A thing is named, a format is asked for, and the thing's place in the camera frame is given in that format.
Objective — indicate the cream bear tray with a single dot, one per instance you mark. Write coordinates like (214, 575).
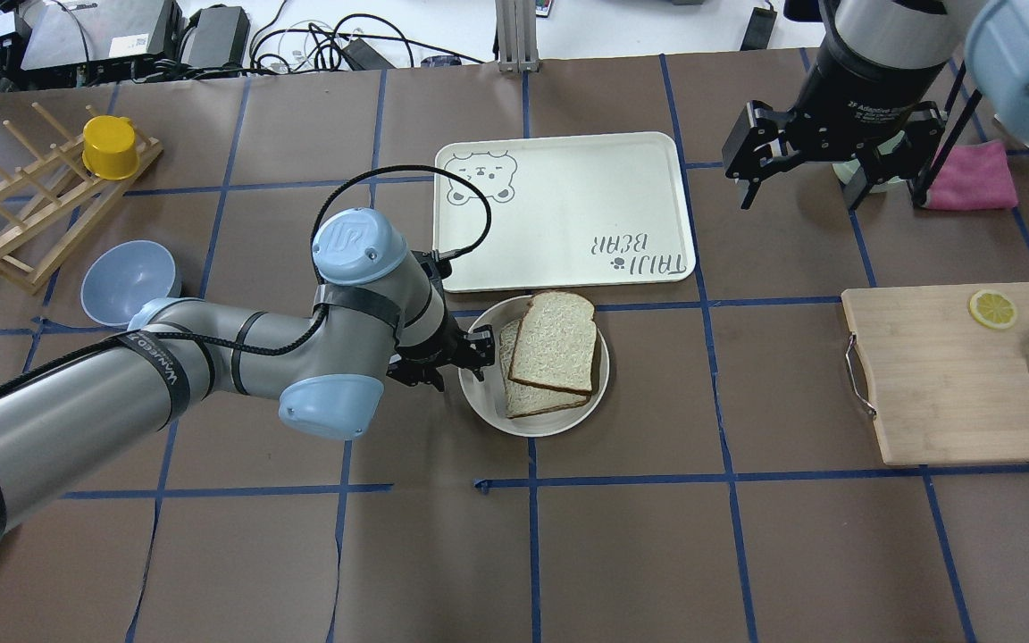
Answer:
(563, 212)

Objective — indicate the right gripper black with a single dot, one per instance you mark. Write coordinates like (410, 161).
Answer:
(856, 85)

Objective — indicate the lemon slice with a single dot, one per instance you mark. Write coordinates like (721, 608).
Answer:
(993, 309)

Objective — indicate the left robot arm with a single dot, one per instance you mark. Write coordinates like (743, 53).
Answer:
(379, 313)

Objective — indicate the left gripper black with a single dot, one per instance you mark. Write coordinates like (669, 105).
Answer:
(432, 345)

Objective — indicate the pink cloth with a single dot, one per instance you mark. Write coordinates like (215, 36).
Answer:
(973, 178)

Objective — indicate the blue bowl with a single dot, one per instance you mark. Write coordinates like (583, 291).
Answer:
(122, 280)

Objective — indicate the cream round plate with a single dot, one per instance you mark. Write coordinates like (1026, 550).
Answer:
(486, 398)

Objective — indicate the yellow cup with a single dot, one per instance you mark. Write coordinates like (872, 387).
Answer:
(110, 147)

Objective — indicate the green bowl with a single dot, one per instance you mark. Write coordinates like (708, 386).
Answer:
(846, 171)

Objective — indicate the wooden dish rack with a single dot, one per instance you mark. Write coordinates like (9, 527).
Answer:
(49, 206)

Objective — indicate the bread slice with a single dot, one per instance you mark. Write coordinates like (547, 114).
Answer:
(523, 400)
(556, 343)

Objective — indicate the wooden cutting board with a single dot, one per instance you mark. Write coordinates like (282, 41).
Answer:
(944, 389)

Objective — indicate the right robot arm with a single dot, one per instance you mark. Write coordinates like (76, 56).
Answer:
(992, 35)

